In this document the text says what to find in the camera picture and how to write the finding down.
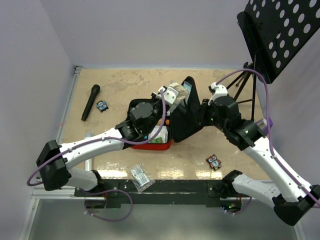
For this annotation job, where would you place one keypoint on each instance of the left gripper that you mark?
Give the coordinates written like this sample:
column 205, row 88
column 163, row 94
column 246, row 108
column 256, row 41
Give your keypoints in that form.
column 155, row 97

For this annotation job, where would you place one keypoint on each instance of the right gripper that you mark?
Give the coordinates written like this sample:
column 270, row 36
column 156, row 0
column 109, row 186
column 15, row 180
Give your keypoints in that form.
column 205, row 106

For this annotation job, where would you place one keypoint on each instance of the white gauze pad packet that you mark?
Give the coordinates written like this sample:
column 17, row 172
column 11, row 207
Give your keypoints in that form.
column 163, row 133

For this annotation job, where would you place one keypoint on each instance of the green wind oil box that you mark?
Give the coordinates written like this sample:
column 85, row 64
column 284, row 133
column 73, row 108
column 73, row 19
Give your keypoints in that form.
column 157, row 141

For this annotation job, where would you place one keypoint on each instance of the red medicine kit case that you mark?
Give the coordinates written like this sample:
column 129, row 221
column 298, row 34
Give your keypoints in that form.
column 184, row 121

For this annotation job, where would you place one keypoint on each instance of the bandage plasters bag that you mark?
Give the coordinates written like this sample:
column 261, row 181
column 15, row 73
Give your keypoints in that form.
column 187, row 86

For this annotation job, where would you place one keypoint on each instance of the zip bag with wipes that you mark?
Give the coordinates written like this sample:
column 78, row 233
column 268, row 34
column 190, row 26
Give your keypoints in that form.
column 140, row 178

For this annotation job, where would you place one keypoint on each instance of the bag with beige gloves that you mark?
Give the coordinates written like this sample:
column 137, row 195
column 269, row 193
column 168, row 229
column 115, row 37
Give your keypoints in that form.
column 182, row 94

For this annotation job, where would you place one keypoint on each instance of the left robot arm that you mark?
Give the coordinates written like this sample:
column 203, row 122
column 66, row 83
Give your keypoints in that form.
column 56, row 162

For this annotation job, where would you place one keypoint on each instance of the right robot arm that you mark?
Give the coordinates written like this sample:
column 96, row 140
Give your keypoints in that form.
column 290, row 196

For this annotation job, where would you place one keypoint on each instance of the blue owl toy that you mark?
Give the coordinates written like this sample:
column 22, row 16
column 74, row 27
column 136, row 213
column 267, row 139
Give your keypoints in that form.
column 102, row 106

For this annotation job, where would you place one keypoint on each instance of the purple box device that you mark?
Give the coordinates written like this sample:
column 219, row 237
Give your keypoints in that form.
column 263, row 125

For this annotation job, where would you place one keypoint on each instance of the brown owl toy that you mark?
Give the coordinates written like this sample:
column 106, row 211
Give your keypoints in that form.
column 214, row 162

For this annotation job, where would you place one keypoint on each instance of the black microphone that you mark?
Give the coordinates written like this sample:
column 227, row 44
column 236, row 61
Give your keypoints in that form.
column 95, row 90

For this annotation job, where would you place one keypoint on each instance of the black music stand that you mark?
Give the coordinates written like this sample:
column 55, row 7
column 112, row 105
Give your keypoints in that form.
column 279, row 35

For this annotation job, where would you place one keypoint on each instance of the aluminium left rail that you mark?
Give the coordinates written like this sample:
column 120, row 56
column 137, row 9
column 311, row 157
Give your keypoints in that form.
column 65, row 113

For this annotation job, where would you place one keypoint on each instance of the aluminium rail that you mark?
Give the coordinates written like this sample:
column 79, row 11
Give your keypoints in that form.
column 65, row 113
column 50, row 192

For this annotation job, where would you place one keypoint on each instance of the aluminium front rail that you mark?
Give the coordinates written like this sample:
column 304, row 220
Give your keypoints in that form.
column 50, row 192

